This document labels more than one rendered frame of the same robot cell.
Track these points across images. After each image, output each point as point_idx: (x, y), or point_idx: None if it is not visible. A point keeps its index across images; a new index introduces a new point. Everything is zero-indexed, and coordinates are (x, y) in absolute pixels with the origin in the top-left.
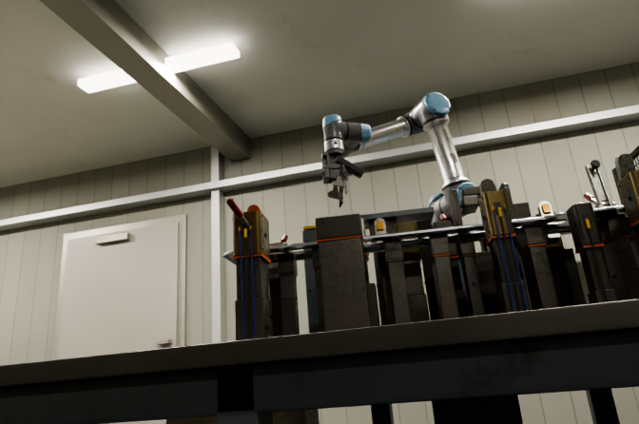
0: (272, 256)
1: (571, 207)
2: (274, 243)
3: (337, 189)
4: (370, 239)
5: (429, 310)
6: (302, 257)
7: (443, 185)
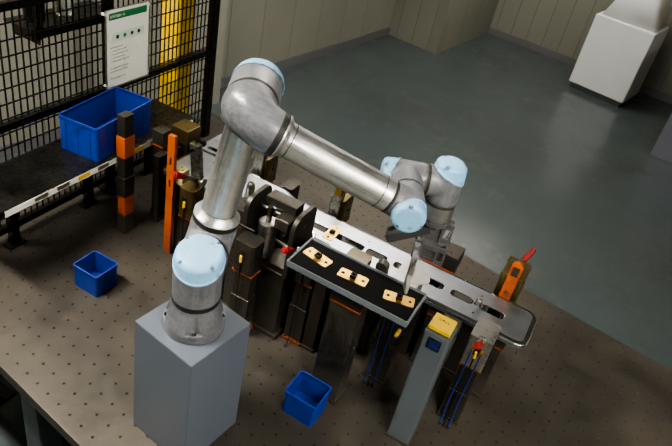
0: (490, 320)
1: (298, 185)
2: (491, 322)
3: (417, 269)
4: (408, 262)
5: (319, 326)
6: (457, 316)
7: (239, 221)
